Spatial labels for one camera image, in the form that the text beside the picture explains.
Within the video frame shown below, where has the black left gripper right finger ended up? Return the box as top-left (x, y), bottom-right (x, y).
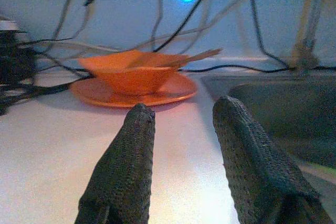
top-left (212, 95), bottom-right (334, 224)

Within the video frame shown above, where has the steel kitchen sink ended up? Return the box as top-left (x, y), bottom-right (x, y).
top-left (201, 73), bottom-right (336, 224)

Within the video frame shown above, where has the thin black cable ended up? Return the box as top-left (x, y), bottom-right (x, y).
top-left (151, 0), bottom-right (167, 51)

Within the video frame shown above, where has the orange bowl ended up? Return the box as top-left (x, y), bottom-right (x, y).
top-left (78, 49), bottom-right (190, 96)

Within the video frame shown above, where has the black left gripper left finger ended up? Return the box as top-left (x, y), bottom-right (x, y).
top-left (74, 103), bottom-right (156, 224)

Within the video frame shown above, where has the white cable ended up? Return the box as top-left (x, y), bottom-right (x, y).
top-left (136, 0), bottom-right (275, 48)

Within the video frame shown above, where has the black box with labels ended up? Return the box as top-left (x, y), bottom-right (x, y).
top-left (0, 20), bottom-right (37, 86)

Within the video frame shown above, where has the black cable along backsplash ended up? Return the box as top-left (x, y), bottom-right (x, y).
top-left (181, 63), bottom-right (336, 74)

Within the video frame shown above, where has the wooden chopstick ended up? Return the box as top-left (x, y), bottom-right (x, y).
top-left (167, 48), bottom-right (224, 67)

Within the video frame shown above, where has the orange plate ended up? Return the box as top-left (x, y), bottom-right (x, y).
top-left (70, 73), bottom-right (198, 109)

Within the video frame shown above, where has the steel gooseneck faucet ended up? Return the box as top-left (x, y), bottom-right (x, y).
top-left (291, 0), bottom-right (332, 74)

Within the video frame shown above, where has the thick black adapter cable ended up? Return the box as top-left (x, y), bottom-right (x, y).
top-left (153, 0), bottom-right (224, 53)

